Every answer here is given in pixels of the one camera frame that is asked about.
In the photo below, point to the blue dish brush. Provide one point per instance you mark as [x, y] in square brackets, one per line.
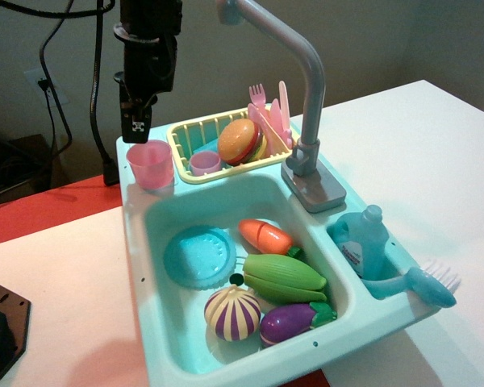
[434, 283]

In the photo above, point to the blue dish soap bottle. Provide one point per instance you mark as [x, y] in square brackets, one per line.
[361, 238]

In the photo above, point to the green toy corn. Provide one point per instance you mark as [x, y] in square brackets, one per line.
[283, 280]

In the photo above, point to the purple toy eggplant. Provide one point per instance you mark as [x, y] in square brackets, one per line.
[286, 322]

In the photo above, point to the toy hamburger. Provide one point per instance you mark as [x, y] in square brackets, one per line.
[241, 141]

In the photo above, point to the large pink plastic cup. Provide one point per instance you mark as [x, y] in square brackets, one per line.
[151, 164]

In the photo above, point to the striped toy onion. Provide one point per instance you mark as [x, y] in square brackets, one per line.
[232, 313]

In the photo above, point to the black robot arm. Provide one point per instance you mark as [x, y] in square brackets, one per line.
[148, 31]

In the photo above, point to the pink toy fork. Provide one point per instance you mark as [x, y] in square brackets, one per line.
[257, 95]

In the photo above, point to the yellow dish rack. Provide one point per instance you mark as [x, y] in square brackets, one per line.
[199, 134]

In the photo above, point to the small pink plastic cup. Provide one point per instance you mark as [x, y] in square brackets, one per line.
[205, 162]

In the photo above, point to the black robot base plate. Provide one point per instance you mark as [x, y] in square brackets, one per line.
[15, 313]

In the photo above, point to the pink toy knife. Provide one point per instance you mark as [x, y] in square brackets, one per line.
[284, 105]

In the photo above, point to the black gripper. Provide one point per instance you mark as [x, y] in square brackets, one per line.
[149, 65]

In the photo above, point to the blue toy plate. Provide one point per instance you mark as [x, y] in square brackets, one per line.
[200, 257]

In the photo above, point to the pink cutlery holder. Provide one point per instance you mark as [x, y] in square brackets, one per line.
[277, 142]

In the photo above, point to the grey toy faucet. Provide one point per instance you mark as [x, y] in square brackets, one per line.
[309, 179]

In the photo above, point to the teal toy sink unit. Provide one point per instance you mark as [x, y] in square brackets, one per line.
[179, 348]

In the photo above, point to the orange toy carrot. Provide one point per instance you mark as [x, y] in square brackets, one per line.
[269, 239]

